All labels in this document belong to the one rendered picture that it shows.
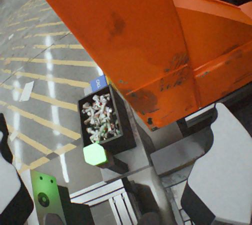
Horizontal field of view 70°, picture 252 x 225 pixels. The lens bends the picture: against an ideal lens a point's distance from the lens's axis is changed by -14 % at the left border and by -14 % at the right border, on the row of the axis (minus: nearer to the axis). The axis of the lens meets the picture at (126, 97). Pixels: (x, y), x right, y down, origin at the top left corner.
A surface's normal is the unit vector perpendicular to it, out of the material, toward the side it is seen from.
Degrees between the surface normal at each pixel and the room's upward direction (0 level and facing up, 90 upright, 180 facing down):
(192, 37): 90
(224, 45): 90
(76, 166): 0
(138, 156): 0
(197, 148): 0
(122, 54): 90
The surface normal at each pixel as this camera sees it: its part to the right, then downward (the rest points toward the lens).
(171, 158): -0.38, -0.49
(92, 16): 0.27, 0.75
